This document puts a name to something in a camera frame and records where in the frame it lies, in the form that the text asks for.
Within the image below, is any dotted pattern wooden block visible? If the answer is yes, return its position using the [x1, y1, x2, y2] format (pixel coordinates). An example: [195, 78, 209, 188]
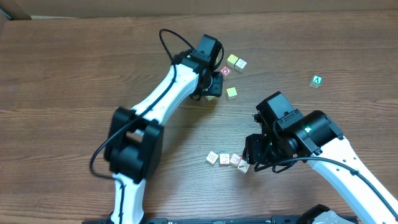
[206, 151, 219, 166]

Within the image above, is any red circle wooden block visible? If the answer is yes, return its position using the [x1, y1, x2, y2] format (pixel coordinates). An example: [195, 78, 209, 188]
[220, 66, 232, 80]

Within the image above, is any green V wooden block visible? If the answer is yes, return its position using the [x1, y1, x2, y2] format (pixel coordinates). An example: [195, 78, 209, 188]
[309, 75, 323, 88]

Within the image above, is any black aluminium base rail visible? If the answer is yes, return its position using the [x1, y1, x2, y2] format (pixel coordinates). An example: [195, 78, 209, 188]
[81, 214, 358, 224]

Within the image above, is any hammer picture wooden block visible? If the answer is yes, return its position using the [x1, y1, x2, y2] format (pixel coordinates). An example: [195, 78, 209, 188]
[237, 159, 250, 174]

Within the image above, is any red Y wooden block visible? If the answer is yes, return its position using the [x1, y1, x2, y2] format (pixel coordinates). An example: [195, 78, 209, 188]
[229, 154, 242, 167]

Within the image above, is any red picture wooden block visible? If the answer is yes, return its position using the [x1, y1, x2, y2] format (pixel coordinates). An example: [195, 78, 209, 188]
[220, 154, 230, 166]

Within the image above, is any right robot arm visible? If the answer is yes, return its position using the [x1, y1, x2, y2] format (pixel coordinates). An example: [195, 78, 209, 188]
[243, 91, 397, 223]

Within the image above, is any yellow wooden block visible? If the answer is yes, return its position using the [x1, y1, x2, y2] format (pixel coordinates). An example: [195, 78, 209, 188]
[226, 54, 239, 68]
[226, 87, 238, 100]

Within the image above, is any brown animal wooden block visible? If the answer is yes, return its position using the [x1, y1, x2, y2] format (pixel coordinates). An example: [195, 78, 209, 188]
[205, 96, 217, 101]

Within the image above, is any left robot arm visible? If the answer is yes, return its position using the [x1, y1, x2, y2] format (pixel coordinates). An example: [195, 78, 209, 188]
[104, 34, 224, 223]

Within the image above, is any yellow wooden block centre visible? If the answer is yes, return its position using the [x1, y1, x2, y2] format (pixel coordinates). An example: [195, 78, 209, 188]
[226, 87, 238, 100]

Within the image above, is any yellow wooden block upper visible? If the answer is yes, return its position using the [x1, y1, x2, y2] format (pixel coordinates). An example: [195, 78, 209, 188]
[226, 54, 239, 68]

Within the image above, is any white wooden block upper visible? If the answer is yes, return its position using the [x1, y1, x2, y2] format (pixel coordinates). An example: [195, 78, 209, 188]
[234, 58, 247, 73]

